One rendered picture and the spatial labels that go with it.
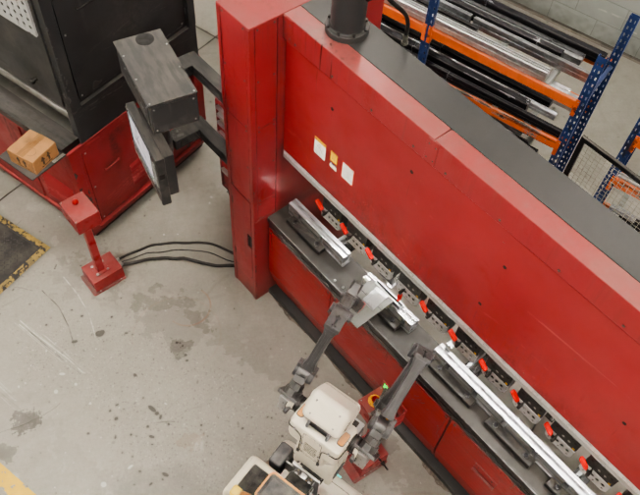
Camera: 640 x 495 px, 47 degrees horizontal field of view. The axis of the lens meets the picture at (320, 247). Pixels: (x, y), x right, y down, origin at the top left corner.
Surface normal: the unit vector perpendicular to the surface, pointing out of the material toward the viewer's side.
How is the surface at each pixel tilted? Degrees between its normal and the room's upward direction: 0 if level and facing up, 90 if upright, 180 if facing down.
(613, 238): 0
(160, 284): 0
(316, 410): 48
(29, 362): 0
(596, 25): 90
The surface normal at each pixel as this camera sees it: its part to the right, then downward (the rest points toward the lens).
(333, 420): -0.40, 0.09
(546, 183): 0.06, -0.57
